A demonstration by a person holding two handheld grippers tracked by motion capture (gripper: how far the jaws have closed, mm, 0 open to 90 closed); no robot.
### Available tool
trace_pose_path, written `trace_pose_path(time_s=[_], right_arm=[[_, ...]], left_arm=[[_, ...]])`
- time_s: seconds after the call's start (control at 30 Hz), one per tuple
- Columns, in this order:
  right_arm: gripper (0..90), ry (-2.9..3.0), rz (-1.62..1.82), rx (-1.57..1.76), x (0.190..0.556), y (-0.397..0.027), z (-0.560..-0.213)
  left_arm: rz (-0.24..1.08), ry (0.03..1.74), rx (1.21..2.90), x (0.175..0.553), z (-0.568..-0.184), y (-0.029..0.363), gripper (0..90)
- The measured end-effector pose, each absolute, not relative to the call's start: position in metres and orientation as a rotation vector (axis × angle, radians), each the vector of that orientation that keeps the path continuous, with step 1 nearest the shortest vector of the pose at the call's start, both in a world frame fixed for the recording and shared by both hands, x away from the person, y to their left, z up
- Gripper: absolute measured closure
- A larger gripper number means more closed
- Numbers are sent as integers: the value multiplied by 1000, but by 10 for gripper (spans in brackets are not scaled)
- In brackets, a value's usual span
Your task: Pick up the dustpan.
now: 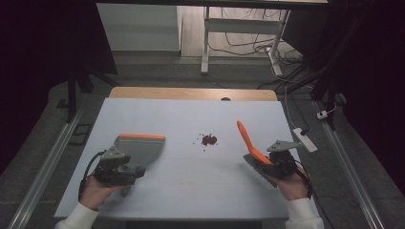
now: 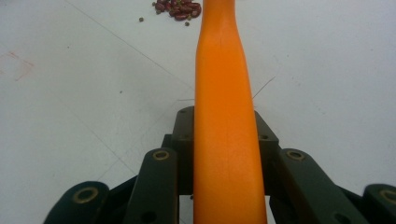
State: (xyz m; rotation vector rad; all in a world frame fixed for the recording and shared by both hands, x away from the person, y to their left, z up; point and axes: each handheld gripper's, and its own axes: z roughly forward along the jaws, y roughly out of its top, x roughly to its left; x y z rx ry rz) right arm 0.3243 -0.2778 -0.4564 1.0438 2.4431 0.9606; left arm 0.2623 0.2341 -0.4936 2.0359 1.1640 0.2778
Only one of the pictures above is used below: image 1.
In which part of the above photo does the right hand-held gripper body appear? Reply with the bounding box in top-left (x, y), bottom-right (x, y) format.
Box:
top-left (266, 139), bottom-right (304, 181)

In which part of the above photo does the pile of small red beans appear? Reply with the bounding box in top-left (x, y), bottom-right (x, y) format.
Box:
top-left (192, 133), bottom-right (220, 153)

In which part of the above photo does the grey dustpan with orange edge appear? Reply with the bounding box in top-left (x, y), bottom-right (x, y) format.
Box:
top-left (114, 133), bottom-right (167, 198)

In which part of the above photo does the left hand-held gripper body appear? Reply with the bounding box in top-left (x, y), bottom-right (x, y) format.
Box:
top-left (94, 145), bottom-right (141, 187)

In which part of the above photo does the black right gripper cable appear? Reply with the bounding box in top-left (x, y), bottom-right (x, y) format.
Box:
top-left (294, 159), bottom-right (315, 200)

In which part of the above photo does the tangle of black floor cables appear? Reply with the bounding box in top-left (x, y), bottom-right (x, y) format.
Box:
top-left (207, 8), bottom-right (308, 66)

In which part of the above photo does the aluminium floor rail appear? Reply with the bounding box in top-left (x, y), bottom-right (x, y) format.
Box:
top-left (312, 100), bottom-right (387, 229)
top-left (7, 107), bottom-right (85, 229)

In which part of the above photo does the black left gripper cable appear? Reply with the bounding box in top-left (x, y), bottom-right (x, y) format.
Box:
top-left (77, 150), bottom-right (107, 202)

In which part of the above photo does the white power strip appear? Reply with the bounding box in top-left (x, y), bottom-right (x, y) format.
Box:
top-left (292, 127), bottom-right (319, 154)

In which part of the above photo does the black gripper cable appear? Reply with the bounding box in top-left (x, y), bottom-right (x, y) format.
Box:
top-left (77, 150), bottom-right (107, 202)
top-left (294, 159), bottom-right (315, 200)

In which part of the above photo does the white table mat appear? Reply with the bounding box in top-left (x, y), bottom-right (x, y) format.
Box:
top-left (53, 97), bottom-right (321, 221)

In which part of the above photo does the person's left hand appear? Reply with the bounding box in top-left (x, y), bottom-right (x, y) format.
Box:
top-left (78, 175), bottom-right (124, 211)

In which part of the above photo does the person's right hand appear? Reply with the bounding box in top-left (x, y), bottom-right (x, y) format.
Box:
top-left (272, 170), bottom-right (311, 202)

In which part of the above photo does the white metal desk frame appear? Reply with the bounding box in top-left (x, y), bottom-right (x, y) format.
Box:
top-left (200, 6), bottom-right (291, 77)

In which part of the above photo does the black plug cable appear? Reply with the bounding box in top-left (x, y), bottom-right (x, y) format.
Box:
top-left (288, 92), bottom-right (310, 135)

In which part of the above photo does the dark curtain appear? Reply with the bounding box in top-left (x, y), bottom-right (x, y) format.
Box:
top-left (282, 0), bottom-right (405, 197)
top-left (0, 0), bottom-right (119, 175)

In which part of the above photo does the white cabinet panel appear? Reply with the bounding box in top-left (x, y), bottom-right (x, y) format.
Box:
top-left (96, 3), bottom-right (183, 52)

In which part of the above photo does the white power strip cable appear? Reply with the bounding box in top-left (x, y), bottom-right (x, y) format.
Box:
top-left (284, 85), bottom-right (299, 130)

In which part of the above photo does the wooden table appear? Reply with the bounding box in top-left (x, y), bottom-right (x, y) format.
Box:
top-left (108, 86), bottom-right (279, 102)

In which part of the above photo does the black stand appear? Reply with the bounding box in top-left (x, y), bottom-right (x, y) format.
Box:
top-left (276, 12), bottom-right (340, 132)
top-left (64, 60), bottom-right (121, 124)

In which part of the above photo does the orange-handled brush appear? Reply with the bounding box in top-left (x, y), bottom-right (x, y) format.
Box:
top-left (236, 120), bottom-right (279, 189)

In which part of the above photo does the dark floor plate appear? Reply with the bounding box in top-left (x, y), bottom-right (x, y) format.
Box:
top-left (68, 123), bottom-right (94, 147)

